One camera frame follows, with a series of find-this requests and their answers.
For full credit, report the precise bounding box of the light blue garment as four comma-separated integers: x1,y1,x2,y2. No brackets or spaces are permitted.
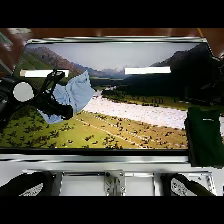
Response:
38,69,96,125

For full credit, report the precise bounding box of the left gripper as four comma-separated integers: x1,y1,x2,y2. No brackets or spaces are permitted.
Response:
41,96,74,120

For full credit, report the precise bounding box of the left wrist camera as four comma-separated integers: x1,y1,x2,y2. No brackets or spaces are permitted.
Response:
42,69,67,99

